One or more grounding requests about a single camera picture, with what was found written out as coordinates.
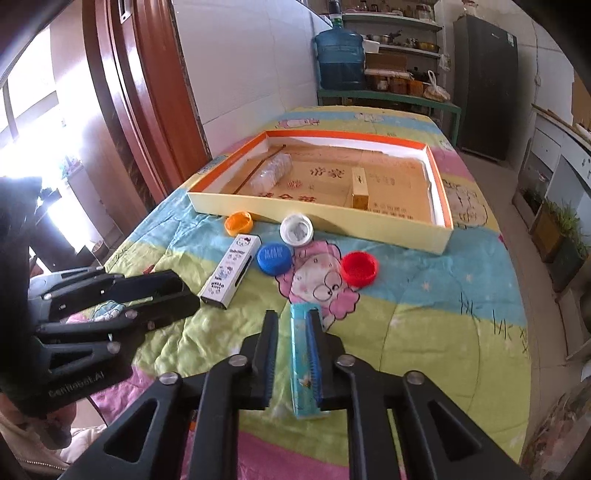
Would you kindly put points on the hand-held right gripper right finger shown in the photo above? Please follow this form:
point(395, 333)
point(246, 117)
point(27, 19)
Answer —
point(314, 355)

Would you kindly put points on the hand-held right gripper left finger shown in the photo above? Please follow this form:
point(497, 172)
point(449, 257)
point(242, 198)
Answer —
point(270, 355)

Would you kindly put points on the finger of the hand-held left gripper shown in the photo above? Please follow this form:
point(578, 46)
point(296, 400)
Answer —
point(171, 310)
point(152, 284)

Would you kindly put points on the slim light blue box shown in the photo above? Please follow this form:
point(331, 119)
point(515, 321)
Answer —
point(299, 369)

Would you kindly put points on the blue bottle cap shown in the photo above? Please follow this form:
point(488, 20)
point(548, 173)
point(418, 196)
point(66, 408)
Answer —
point(274, 258)

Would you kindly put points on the red bottle cap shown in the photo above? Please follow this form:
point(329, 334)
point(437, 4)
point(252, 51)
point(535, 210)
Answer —
point(358, 267)

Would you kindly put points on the orange bottle cap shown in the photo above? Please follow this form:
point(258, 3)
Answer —
point(239, 224)

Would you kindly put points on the white bottle cap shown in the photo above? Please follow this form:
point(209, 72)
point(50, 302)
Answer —
point(297, 230)

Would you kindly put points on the orange-rimmed cardboard box tray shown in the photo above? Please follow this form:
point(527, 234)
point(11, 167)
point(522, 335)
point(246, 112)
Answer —
point(369, 230)

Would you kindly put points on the white cartoon print box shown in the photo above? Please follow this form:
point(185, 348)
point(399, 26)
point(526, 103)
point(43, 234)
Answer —
point(228, 272)

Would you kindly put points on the cartoon printed blanket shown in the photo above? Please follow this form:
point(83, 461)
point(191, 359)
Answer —
point(415, 346)

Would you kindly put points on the clear plastic packet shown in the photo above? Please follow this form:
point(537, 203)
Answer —
point(272, 173)

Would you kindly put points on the small gold box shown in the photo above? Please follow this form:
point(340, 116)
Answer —
point(360, 187)

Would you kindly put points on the patterned cloth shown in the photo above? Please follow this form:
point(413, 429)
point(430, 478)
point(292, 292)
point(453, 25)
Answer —
point(554, 438)

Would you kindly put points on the brown planter with plant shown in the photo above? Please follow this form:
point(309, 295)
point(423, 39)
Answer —
point(547, 230)

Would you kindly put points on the dark green planter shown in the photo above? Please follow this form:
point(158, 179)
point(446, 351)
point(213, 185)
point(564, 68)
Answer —
point(570, 263)

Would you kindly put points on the orange food container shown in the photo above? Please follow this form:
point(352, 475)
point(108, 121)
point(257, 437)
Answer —
point(399, 84)
point(416, 86)
point(377, 82)

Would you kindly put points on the plastic bag with food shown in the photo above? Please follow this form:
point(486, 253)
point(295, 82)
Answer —
point(436, 92)

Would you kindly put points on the blue water jug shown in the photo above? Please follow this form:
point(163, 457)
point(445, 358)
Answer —
point(339, 60)

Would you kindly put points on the black cooking pot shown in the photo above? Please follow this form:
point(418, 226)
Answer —
point(419, 74)

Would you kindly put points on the brown cardboard box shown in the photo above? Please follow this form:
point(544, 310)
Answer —
point(385, 62)

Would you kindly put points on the white plastic tub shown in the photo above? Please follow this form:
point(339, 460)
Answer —
point(371, 47)

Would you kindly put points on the dark grey refrigerator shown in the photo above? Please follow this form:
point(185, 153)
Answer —
point(485, 87)

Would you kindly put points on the white side cabinet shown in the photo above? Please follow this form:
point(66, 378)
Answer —
point(568, 152)

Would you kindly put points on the white wall shelf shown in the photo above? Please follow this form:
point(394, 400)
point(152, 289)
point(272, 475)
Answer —
point(392, 19)

